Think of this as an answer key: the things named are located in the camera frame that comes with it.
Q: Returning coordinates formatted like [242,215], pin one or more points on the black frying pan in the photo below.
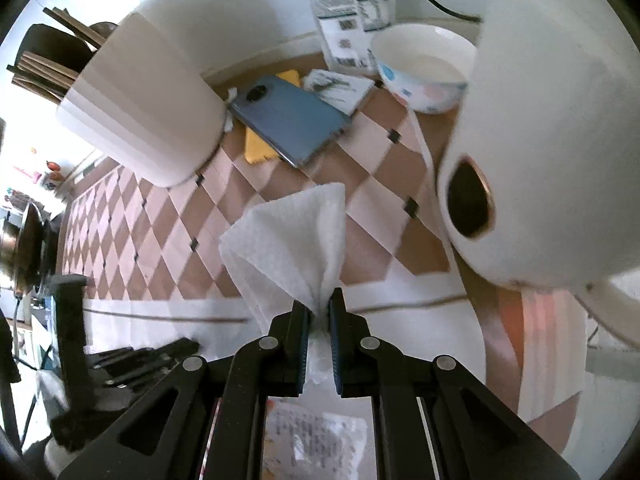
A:
[30,240]

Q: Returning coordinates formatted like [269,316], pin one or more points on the white patterned card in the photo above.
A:
[340,87]

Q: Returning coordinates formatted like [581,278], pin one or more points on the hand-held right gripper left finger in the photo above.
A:
[295,345]

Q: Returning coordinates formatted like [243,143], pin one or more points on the red and white snack bag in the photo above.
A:
[315,440]

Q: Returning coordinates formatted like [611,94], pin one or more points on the white printed packet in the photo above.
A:
[350,10]

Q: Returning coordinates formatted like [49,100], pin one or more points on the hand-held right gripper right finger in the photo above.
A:
[340,345]

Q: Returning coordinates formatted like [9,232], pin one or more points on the steel pot with lid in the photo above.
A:
[7,245]

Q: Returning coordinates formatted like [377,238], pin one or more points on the small crumpled white tissue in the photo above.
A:
[229,110]

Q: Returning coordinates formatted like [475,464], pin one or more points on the wooden board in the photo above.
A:
[540,340]

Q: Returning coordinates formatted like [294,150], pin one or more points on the white electric kettle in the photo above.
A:
[550,135]

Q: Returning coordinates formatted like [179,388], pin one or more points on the checkered tablecloth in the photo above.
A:
[165,240]

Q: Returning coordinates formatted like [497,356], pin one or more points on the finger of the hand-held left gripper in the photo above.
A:
[150,350]
[140,372]

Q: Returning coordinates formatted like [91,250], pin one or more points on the cream chopstick holder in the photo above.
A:
[150,95]

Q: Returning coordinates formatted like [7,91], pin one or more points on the colourful wall stickers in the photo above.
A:
[47,170]

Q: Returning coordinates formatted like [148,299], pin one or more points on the white paper tissue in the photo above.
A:
[295,245]

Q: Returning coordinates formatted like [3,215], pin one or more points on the bundle of wooden chopsticks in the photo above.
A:
[55,55]

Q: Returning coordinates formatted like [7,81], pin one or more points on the white patterned bowl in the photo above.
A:
[425,70]

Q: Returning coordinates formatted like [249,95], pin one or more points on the blue smartphone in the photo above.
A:
[295,120]

